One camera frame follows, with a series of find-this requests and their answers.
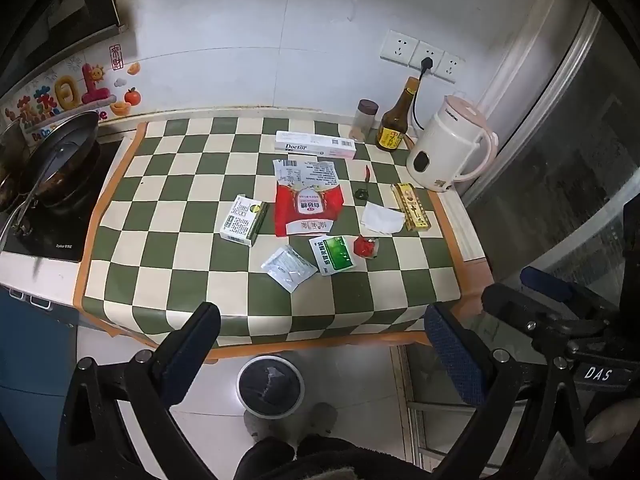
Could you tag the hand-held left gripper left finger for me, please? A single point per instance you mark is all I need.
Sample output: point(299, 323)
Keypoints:
point(192, 345)

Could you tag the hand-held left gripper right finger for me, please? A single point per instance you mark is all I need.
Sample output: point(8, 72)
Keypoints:
point(452, 350)

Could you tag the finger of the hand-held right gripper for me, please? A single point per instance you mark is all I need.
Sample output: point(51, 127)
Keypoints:
point(510, 305)
point(545, 282)

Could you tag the white round trash bin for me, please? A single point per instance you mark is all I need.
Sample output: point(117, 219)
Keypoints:
point(270, 387)

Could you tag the silver foil packet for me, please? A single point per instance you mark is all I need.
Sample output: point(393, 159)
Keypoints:
point(289, 267)

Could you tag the green white medicine box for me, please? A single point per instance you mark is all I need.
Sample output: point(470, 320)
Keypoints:
point(242, 220)

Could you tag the red wrapper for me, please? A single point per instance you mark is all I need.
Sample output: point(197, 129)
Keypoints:
point(365, 247)

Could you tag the yellow narrow box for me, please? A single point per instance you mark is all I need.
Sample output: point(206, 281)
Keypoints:
point(411, 206)

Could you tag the white tissue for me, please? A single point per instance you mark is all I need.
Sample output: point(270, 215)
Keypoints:
point(382, 218)

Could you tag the green white sachet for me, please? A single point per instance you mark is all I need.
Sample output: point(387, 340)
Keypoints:
point(332, 255)

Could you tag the red white snack bag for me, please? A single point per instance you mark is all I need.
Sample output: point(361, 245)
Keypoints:
point(306, 205)

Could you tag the white toothpaste box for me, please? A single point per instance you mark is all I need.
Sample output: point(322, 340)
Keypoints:
point(315, 144)

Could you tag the person's right hand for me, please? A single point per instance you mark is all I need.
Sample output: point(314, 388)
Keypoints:
point(612, 430)

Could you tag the green white checkered tablecloth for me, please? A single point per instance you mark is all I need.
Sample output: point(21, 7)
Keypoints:
point(165, 270)

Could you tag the grey fluffy slipper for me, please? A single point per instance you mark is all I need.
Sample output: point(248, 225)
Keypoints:
point(265, 430)
point(320, 420)

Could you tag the glass sliding door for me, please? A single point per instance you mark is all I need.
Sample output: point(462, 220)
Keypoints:
point(565, 160)

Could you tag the person's left leg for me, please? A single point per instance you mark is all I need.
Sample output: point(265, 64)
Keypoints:
point(265, 460)

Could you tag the person's leg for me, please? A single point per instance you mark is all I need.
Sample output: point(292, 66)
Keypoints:
point(345, 460)
point(265, 460)

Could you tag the person's right leg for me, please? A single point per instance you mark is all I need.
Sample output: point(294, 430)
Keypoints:
point(345, 460)

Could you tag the white electric kettle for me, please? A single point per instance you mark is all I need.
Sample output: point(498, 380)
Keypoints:
point(445, 145)

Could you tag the black induction cooker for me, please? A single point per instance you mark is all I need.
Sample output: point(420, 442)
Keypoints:
point(65, 230)

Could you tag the red chili pepper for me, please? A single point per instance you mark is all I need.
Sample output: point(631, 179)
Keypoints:
point(368, 173)

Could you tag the brown sauce bottle yellow label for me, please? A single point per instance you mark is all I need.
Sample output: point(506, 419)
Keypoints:
point(392, 132)

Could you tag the clear spice jar brown lid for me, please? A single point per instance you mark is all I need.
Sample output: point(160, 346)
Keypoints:
point(364, 122)

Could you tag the black power plug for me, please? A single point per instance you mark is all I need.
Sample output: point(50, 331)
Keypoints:
point(425, 66)

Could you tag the steel pot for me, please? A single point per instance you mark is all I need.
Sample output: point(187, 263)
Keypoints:
point(10, 160)

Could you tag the black range hood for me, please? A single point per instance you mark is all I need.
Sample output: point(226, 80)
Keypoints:
point(45, 15)

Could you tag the white wall socket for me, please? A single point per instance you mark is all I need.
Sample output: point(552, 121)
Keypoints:
point(398, 46)
point(432, 55)
point(450, 67)

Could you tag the colourful wall stickers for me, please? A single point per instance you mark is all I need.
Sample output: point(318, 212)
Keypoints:
point(75, 90)

